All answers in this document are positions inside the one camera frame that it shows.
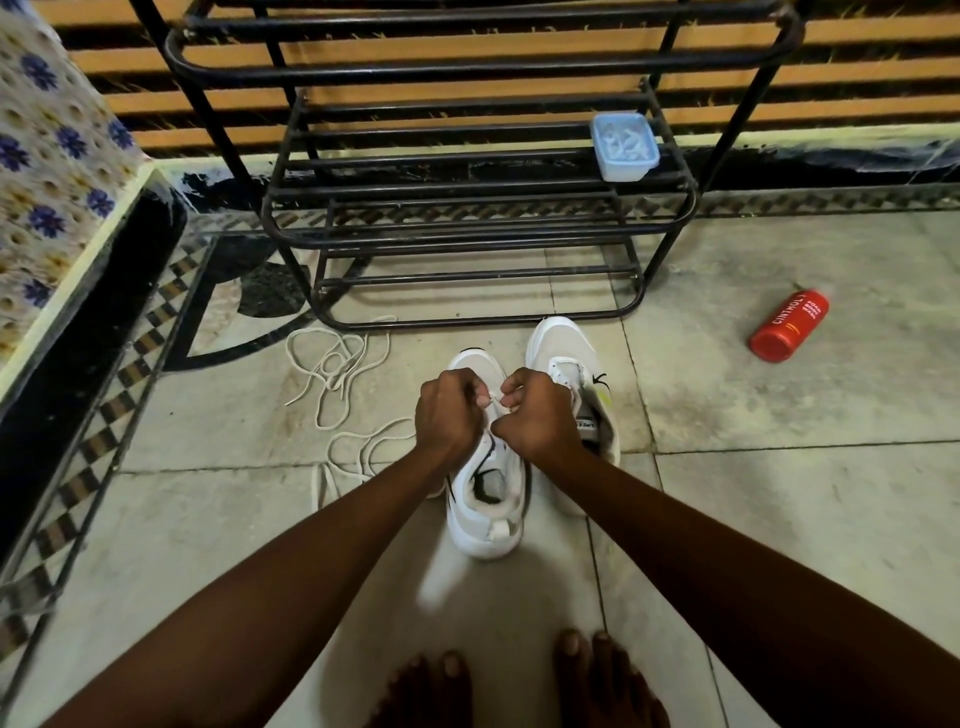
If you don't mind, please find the person's right forearm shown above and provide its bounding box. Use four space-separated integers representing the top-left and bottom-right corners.
536 444 960 728

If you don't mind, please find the white shoelace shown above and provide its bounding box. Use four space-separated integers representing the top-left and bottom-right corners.
310 390 513 513
284 315 397 432

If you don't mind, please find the person's left hand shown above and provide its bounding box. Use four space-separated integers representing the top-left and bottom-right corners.
414 367 493 471

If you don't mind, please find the blue plastic container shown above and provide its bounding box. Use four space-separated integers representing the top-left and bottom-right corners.
590 111 662 184

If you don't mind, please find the floral patterned mattress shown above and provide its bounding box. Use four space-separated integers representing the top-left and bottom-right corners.
0 0 153 370

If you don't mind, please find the person's right foot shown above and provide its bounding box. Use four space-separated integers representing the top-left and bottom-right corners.
552 628 673 728

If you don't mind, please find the person's left forearm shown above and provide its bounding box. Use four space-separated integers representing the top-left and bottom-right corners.
41 444 453 728

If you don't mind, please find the person's left foot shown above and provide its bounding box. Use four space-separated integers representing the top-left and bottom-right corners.
366 651 476 728

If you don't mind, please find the person's foot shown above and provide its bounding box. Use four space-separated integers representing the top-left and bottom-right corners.
366 651 476 728
552 628 673 728

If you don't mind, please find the red bottle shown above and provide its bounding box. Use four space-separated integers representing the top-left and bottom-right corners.
748 288 832 365

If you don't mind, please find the person's right hand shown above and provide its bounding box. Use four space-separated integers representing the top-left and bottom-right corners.
490 366 587 467

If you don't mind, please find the black metal shoe rack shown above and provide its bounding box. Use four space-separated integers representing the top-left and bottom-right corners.
127 0 816 333

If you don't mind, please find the white sneaker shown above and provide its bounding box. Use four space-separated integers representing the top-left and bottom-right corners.
523 315 623 519
444 347 533 562

